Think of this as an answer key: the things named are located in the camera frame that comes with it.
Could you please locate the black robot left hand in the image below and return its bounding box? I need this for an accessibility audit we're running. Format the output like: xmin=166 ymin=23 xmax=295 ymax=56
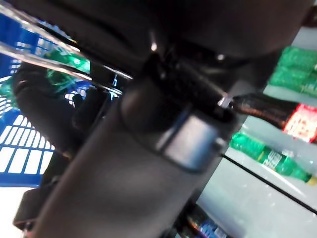
xmin=13 ymin=0 xmax=314 ymax=238

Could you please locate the blue plastic shopping basket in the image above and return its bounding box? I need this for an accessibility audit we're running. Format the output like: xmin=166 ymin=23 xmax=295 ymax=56
xmin=0 ymin=11 xmax=124 ymax=188

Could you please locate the Pepsi cola bottle blue cap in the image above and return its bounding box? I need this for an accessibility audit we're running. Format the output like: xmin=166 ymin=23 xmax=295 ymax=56
xmin=185 ymin=212 xmax=232 ymax=238

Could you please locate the Coca-Cola bottle red cap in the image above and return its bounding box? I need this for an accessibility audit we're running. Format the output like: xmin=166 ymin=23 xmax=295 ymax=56
xmin=232 ymin=93 xmax=317 ymax=144

